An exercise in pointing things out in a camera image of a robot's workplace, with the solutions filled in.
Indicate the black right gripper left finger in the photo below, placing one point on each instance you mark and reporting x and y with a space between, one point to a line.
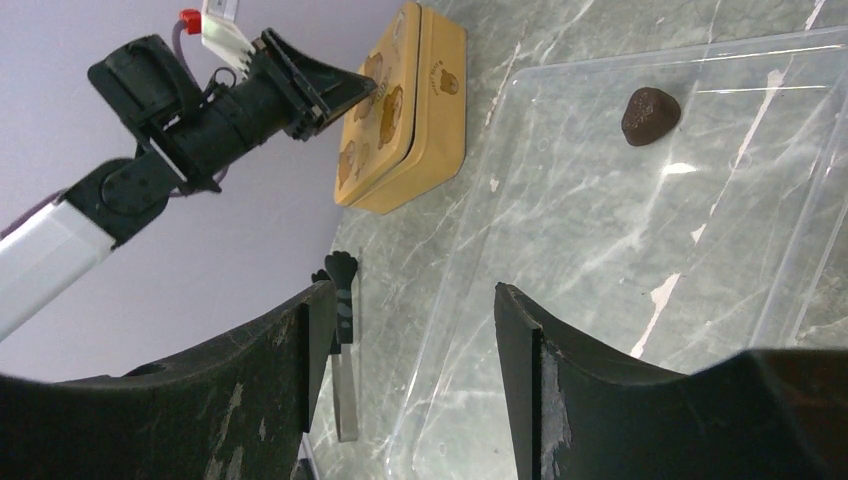
233 407

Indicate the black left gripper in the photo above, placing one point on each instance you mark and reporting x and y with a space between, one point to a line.
186 134

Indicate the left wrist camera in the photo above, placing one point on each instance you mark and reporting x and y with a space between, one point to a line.
215 23

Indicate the clear plastic tray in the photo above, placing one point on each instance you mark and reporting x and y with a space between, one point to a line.
728 233

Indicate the dark chocolate top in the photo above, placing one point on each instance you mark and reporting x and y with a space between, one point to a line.
649 115

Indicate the gold chocolate tin box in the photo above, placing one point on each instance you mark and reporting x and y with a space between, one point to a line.
439 123

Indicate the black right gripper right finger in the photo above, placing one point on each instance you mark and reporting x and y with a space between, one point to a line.
580 409

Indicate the silver tin lid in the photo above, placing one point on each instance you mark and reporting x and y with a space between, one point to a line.
377 132

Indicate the black metal tongs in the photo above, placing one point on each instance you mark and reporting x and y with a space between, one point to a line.
340 267

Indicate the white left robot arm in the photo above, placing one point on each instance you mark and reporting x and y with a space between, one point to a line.
67 236

